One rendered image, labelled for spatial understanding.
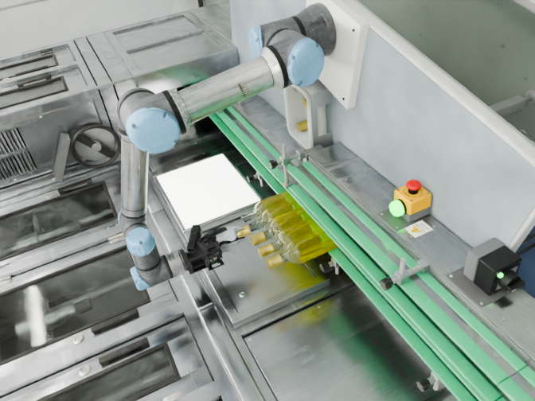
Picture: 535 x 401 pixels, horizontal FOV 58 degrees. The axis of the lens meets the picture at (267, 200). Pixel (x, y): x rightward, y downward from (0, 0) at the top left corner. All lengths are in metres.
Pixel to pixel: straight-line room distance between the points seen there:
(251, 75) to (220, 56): 1.07
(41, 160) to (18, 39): 2.75
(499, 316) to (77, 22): 4.43
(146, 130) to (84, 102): 1.08
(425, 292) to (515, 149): 0.38
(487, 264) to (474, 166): 0.22
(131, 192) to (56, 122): 0.89
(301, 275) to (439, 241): 0.49
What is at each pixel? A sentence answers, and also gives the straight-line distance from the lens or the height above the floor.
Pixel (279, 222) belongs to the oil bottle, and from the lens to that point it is 1.54.
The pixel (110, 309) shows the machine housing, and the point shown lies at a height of 1.64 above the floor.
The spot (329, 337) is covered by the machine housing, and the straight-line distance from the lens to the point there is 1.47.
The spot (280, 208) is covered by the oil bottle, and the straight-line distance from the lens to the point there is 1.58.
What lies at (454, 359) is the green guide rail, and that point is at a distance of 1.20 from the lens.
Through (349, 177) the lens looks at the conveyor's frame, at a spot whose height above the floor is 0.84.
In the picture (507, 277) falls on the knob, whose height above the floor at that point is 0.81.
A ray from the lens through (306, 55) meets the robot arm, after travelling 1.27.
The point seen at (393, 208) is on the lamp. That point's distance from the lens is 1.32.
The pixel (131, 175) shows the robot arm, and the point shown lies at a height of 1.44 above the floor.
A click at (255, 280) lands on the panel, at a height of 1.19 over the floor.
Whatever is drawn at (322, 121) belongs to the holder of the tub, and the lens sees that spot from 1.65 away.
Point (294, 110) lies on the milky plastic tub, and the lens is 1.77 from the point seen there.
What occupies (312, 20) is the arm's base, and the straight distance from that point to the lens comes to 1.45.
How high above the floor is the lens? 1.51
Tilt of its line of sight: 17 degrees down
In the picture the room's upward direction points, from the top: 111 degrees counter-clockwise
